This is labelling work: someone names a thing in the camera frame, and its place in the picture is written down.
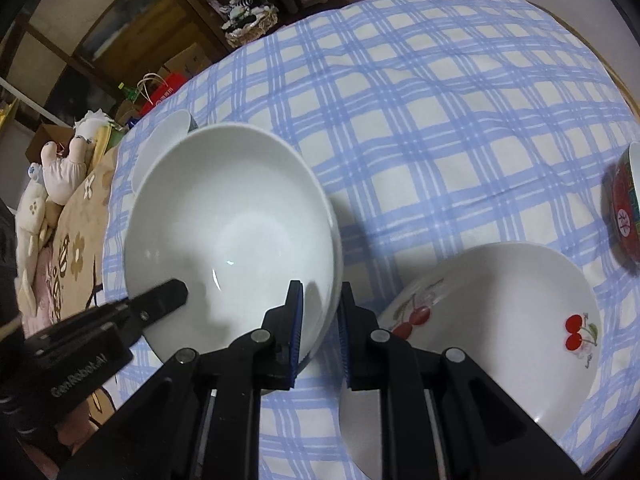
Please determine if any cream plush toy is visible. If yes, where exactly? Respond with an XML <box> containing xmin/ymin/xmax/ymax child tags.
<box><xmin>15</xmin><ymin>162</ymin><xmax>57</xmax><ymax>261</ymax></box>

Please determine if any basket of clothes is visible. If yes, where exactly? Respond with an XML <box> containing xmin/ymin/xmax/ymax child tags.
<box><xmin>207</xmin><ymin>0</ymin><xmax>279</xmax><ymax>49</ymax></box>

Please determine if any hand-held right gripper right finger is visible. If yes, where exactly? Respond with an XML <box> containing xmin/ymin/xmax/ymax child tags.
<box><xmin>336</xmin><ymin>281</ymin><xmax>585</xmax><ymax>480</ymax></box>

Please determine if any blue plaid cloth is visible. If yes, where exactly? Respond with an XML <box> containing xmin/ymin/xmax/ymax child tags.
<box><xmin>102</xmin><ymin>0</ymin><xmax>640</xmax><ymax>480</ymax></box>

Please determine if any open cardboard box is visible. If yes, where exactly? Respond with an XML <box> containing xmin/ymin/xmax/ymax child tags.
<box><xmin>25</xmin><ymin>122</ymin><xmax>76</xmax><ymax>162</ymax></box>

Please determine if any cherry print white plate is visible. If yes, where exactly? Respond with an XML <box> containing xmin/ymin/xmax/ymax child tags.
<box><xmin>339</xmin><ymin>241</ymin><xmax>602</xmax><ymax>480</ymax></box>

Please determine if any white fluffy toy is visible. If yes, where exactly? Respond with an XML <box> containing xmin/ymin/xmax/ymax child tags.
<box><xmin>75</xmin><ymin>109</ymin><xmax>117</xmax><ymax>134</ymax></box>

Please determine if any red paper bag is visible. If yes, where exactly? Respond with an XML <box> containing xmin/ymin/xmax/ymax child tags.
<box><xmin>137</xmin><ymin>74</ymin><xmax>189</xmax><ymax>117</ymax></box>

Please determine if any yellow soft cushion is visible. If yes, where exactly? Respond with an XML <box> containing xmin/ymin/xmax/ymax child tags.
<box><xmin>95</xmin><ymin>127</ymin><xmax>122</xmax><ymax>162</ymax></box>

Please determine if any brown cardboard box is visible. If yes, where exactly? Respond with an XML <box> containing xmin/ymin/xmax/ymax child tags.
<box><xmin>162</xmin><ymin>42</ymin><xmax>214</xmax><ymax>79</ymax></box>

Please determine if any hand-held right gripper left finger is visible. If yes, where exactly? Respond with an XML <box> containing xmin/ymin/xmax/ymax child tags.
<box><xmin>60</xmin><ymin>279</ymin><xmax>306</xmax><ymax>480</ymax></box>

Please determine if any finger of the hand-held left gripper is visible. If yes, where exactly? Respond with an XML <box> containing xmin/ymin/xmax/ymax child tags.
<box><xmin>102</xmin><ymin>279</ymin><xmax>189</xmax><ymax>347</ymax></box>

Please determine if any red patterned white bowl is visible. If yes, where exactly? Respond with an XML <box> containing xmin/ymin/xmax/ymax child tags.
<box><xmin>131</xmin><ymin>109</ymin><xmax>197</xmax><ymax>196</ymax></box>
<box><xmin>602</xmin><ymin>141</ymin><xmax>640</xmax><ymax>268</ymax></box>

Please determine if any white bowl with red label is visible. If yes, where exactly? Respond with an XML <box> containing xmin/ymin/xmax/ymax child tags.
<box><xmin>123</xmin><ymin>122</ymin><xmax>345</xmax><ymax>366</ymax></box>

